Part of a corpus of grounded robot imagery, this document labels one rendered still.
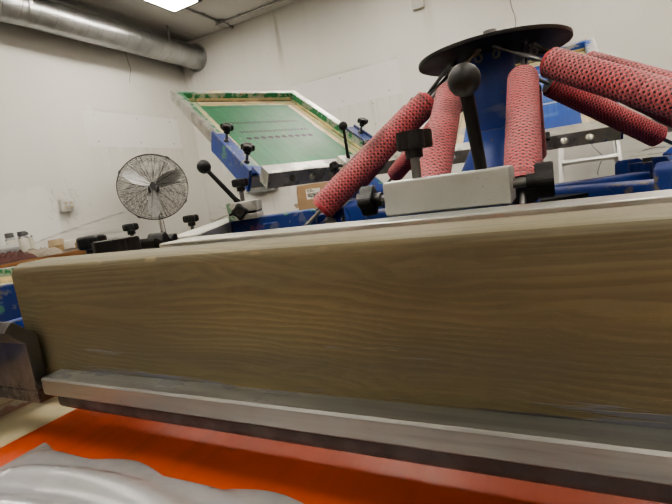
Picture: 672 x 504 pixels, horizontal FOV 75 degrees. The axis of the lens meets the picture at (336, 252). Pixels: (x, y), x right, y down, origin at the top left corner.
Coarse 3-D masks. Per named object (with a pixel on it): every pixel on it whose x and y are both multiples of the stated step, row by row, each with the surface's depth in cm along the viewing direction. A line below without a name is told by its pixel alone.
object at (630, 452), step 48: (48, 384) 25; (96, 384) 23; (144, 384) 22; (192, 384) 21; (336, 432) 17; (384, 432) 16; (432, 432) 15; (480, 432) 14; (528, 432) 14; (576, 432) 14; (624, 432) 13
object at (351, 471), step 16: (336, 464) 20; (352, 464) 20; (368, 464) 20; (384, 464) 20; (400, 464) 19; (416, 464) 19; (336, 480) 19; (352, 480) 19; (368, 480) 19; (384, 480) 19; (400, 480) 18; (416, 480) 18; (432, 480) 18; (448, 480) 18; (464, 480) 18; (480, 480) 18; (496, 480) 18; (512, 480) 18; (320, 496) 18; (336, 496) 18; (352, 496) 18; (368, 496) 18; (384, 496) 18; (400, 496) 18; (416, 496) 17; (432, 496) 17; (448, 496) 17; (464, 496) 17; (480, 496) 17; (496, 496) 17; (512, 496) 17; (528, 496) 17; (544, 496) 16; (560, 496) 16; (576, 496) 16; (592, 496) 16; (608, 496) 16
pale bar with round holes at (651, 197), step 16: (640, 192) 36; (656, 192) 34; (480, 208) 41; (496, 208) 39; (512, 208) 37; (528, 208) 36; (544, 208) 35; (560, 208) 34; (576, 208) 34; (592, 208) 33; (320, 224) 49; (336, 224) 46; (352, 224) 43; (368, 224) 42; (384, 224) 41; (400, 224) 40; (416, 224) 40; (176, 240) 56; (192, 240) 52; (208, 240) 51; (224, 240) 50; (240, 240) 49
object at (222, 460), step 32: (64, 416) 29; (96, 416) 29; (0, 448) 26; (32, 448) 26; (64, 448) 25; (96, 448) 24; (128, 448) 24; (160, 448) 24; (192, 448) 23; (224, 448) 23; (256, 448) 22; (288, 448) 22; (320, 448) 22; (192, 480) 20; (224, 480) 20; (256, 480) 20; (288, 480) 19; (320, 480) 19
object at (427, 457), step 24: (96, 408) 27; (120, 408) 26; (240, 432) 22; (264, 432) 22; (288, 432) 21; (384, 456) 19; (408, 456) 18; (432, 456) 18; (456, 456) 17; (528, 480) 16; (552, 480) 16; (576, 480) 16; (600, 480) 15; (624, 480) 15
